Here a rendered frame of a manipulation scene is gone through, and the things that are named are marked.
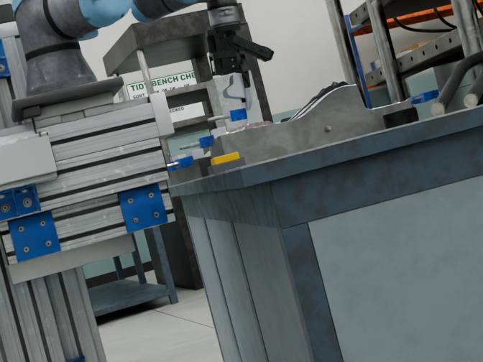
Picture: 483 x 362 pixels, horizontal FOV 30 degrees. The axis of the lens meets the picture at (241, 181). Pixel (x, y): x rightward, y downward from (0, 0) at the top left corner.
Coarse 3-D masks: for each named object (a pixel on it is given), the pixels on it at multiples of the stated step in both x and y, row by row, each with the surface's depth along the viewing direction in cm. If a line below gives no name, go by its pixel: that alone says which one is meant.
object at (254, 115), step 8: (256, 104) 222; (232, 112) 222; (240, 112) 222; (248, 112) 222; (256, 112) 222; (208, 120) 222; (216, 120) 223; (232, 120) 222; (248, 120) 222; (256, 120) 222
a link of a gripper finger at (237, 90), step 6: (234, 78) 220; (240, 78) 220; (234, 84) 220; (240, 84) 220; (228, 90) 220; (234, 90) 220; (240, 90) 220; (246, 90) 219; (234, 96) 220; (240, 96) 220; (246, 96) 220; (246, 102) 221
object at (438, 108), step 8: (456, 72) 219; (464, 72) 223; (448, 80) 212; (456, 80) 213; (448, 88) 206; (456, 88) 211; (440, 96) 200; (448, 96) 201; (440, 104) 194; (432, 112) 195; (440, 112) 195
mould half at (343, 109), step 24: (336, 96) 228; (360, 96) 229; (288, 120) 252; (312, 120) 227; (336, 120) 228; (360, 120) 229; (216, 144) 232; (240, 144) 224; (264, 144) 225; (288, 144) 226; (312, 144) 227
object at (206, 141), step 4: (220, 128) 240; (224, 128) 240; (212, 132) 241; (216, 132) 240; (220, 132) 240; (224, 132) 240; (204, 136) 240; (208, 136) 240; (212, 136) 240; (216, 136) 240; (200, 140) 239; (204, 140) 240; (208, 140) 240; (192, 144) 241; (196, 144) 241; (200, 144) 240; (204, 144) 240; (208, 144) 240; (212, 144) 240; (180, 148) 240; (184, 148) 241; (188, 148) 241; (200, 148) 242
